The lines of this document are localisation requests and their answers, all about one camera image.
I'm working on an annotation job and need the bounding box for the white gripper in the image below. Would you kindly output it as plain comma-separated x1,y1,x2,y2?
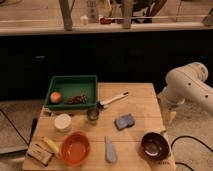
157,93,184,127

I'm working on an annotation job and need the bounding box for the blue sponge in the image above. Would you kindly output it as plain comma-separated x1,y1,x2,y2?
114,114,135,130

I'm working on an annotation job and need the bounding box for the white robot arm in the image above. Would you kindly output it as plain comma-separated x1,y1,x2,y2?
157,62,213,127

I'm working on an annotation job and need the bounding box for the small metal cup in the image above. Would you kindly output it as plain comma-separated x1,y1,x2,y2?
87,108,99,122

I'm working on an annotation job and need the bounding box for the white paper cup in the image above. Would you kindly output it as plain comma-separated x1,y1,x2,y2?
54,114,71,132

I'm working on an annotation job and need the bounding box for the dark brown bowl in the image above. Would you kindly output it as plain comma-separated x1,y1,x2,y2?
140,132,170,161

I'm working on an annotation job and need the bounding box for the grey blue spatula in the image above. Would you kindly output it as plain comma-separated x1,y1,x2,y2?
105,136,117,163

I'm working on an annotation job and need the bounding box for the brown grape bunch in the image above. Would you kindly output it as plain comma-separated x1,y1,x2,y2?
66,95,87,104

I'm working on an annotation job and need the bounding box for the orange plastic bowl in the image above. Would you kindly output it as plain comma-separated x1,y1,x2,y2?
60,131,90,166

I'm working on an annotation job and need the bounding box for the green plastic tray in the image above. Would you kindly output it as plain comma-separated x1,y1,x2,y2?
44,75,98,110

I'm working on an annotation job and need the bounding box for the red object background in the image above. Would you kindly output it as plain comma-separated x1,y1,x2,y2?
100,18,112,25

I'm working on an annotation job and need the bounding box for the orange peach fruit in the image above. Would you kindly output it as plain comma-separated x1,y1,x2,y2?
50,92,62,103

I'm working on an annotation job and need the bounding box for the yellow banana toy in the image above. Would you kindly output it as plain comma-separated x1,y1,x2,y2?
43,137,59,155

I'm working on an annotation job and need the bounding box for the wooden block toy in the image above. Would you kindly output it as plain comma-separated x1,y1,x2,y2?
27,144,53,166

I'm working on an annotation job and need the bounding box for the black cable right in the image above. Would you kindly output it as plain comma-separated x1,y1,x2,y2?
170,134,213,171

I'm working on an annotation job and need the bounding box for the black cable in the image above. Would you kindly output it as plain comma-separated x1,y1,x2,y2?
0,108,30,146
170,134,213,171

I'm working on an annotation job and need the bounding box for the white handled brush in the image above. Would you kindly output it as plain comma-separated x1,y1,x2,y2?
97,92,129,109

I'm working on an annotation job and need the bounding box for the black cable left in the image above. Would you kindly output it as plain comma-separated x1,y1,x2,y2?
0,108,30,146

